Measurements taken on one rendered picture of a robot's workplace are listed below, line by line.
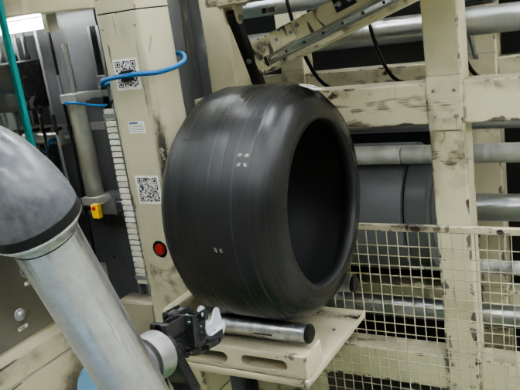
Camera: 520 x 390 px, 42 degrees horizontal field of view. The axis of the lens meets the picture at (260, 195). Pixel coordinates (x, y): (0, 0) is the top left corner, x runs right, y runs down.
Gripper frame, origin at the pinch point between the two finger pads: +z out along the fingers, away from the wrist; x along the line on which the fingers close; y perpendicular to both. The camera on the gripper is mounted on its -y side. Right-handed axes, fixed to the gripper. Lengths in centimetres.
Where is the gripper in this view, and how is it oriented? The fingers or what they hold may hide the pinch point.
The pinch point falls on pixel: (219, 326)
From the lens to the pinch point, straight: 143.8
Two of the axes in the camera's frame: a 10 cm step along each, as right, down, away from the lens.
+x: -8.7, -0.1, 5.0
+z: 4.9, -1.7, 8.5
